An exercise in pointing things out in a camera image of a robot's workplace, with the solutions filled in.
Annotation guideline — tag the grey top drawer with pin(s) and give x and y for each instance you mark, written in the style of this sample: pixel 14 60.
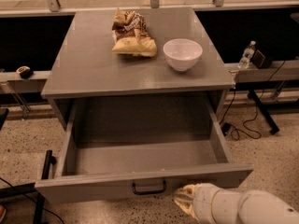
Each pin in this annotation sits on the grey top drawer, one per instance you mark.
pixel 112 142

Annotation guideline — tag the clear water bottle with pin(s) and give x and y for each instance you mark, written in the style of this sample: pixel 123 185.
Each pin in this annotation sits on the clear water bottle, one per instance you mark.
pixel 247 55

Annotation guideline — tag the black tape measure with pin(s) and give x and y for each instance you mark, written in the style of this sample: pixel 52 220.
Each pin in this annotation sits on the black tape measure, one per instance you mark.
pixel 24 72

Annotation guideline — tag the black drawer handle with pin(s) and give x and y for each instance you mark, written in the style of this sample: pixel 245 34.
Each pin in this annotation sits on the black drawer handle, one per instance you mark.
pixel 149 189

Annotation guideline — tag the white bowl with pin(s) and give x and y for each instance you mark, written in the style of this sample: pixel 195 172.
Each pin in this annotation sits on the white bowl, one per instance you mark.
pixel 182 54

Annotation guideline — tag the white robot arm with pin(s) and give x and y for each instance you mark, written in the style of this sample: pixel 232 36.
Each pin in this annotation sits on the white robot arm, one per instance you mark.
pixel 209 204

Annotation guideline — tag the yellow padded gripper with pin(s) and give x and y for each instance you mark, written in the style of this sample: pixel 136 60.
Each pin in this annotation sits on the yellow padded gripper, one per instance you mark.
pixel 204 201

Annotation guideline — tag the crumpled chip bag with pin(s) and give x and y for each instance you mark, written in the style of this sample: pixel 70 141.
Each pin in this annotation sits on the crumpled chip bag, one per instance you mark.
pixel 129 31

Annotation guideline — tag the grey window ledge shelf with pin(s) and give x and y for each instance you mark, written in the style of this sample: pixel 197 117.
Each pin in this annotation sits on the grey window ledge shelf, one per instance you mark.
pixel 11 82

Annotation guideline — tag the black metal stand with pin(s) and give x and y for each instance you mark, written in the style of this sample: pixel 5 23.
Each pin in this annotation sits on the black metal stand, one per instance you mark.
pixel 26 189

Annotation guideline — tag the small black box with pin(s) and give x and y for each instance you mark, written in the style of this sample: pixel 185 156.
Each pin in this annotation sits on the small black box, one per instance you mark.
pixel 261 59

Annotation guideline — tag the black power adapter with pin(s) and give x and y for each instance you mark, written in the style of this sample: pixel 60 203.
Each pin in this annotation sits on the black power adapter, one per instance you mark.
pixel 226 128

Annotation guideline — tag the grey drawer cabinet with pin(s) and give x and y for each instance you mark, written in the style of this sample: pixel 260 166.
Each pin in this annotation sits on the grey drawer cabinet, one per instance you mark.
pixel 86 66

